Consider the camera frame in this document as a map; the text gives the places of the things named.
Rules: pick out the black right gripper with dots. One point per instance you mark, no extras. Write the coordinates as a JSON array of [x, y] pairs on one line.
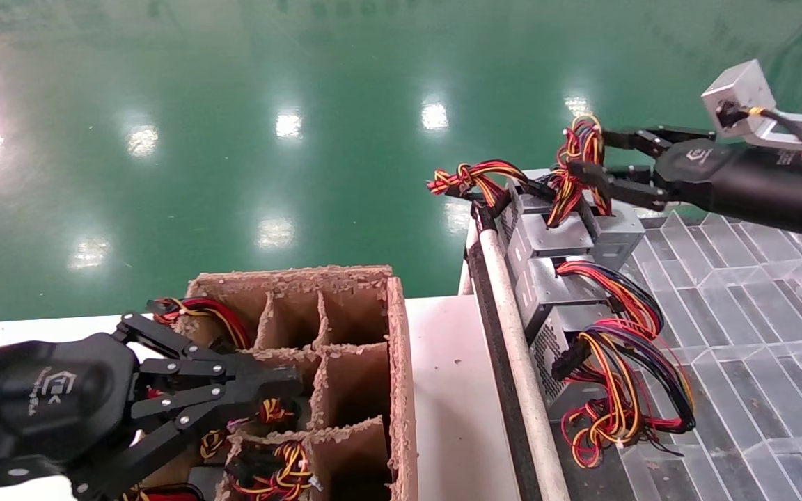
[[756, 188]]

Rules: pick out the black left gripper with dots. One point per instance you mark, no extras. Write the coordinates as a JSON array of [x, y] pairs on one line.
[[39, 403]]

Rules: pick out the brown cardboard divider box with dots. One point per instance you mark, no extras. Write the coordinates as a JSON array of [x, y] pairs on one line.
[[359, 383]]

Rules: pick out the white cart leg pipe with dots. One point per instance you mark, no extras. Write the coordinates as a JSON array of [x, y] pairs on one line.
[[466, 282]]

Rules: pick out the clear plastic divider tray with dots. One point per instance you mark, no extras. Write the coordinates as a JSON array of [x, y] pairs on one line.
[[756, 348]]

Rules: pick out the row of silver power supplies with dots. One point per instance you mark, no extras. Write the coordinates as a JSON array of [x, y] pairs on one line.
[[516, 417]]

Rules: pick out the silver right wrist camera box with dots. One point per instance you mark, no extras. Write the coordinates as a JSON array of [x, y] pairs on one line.
[[738, 87]]

